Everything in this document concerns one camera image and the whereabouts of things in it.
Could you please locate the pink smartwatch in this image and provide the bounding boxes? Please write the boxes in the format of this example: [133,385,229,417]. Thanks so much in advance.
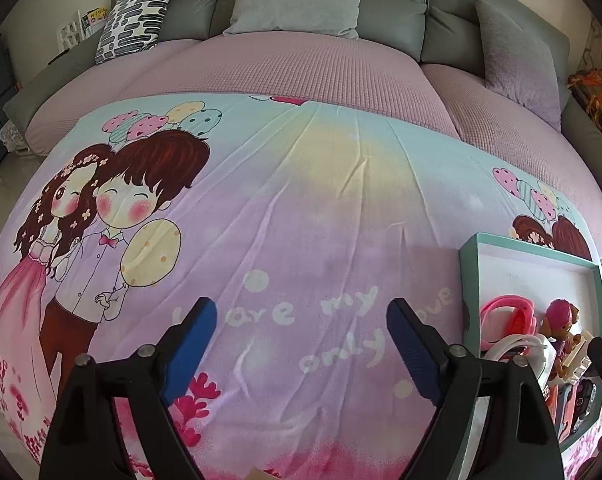
[479,296,538,353]

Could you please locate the printed blanket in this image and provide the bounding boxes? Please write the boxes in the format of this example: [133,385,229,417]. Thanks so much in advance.
[0,94,602,480]

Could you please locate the orange decoration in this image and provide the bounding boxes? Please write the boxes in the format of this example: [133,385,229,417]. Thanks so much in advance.
[567,67,602,133]

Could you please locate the purple pillow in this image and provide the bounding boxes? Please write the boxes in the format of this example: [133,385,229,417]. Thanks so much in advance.
[473,0,564,133]

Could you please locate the books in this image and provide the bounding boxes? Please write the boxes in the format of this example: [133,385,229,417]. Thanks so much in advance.
[56,5,112,53]

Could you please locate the toy dog figure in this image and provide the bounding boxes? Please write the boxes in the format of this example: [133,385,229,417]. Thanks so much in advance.
[538,298,589,381]

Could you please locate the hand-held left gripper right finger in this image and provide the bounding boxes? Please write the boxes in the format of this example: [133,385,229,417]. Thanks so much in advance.
[386,297,566,480]

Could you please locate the pink and blue toy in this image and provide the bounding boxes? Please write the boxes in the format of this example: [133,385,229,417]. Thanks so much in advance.
[543,382,582,441]

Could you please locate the black and white patterned pillow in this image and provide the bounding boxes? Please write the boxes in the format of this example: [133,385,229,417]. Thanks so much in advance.
[95,0,179,65]

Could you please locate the teal box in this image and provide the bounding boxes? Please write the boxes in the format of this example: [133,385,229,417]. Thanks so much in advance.
[458,232,602,456]

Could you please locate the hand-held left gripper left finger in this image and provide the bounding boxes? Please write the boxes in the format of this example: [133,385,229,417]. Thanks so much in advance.
[38,297,218,480]

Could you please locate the white smartwatch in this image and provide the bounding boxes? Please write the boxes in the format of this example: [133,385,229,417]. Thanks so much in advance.
[483,335,554,391]

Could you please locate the white hair claw clip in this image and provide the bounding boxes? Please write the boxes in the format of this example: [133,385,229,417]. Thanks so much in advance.
[561,330,599,386]

